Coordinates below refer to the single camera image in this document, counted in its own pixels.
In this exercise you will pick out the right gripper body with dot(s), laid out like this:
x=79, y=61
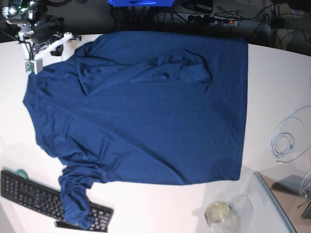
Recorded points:
x=38, y=32

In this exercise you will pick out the blue t-shirt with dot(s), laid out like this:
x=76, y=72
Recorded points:
x=142, y=107

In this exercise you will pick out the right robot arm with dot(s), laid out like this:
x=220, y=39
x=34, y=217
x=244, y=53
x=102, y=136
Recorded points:
x=11, y=9

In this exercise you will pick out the blue box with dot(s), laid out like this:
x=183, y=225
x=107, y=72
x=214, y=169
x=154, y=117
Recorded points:
x=148, y=3

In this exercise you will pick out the green tape roll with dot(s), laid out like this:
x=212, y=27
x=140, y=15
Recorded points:
x=21, y=173

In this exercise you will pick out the black keyboard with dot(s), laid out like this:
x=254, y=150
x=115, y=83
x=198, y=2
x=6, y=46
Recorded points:
x=46, y=201

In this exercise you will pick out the black power strip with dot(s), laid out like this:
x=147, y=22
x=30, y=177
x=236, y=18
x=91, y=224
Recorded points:
x=204, y=20

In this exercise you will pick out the clear glass jar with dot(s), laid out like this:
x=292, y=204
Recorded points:
x=234, y=216

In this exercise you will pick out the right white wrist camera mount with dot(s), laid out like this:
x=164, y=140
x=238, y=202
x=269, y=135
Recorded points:
x=43, y=51

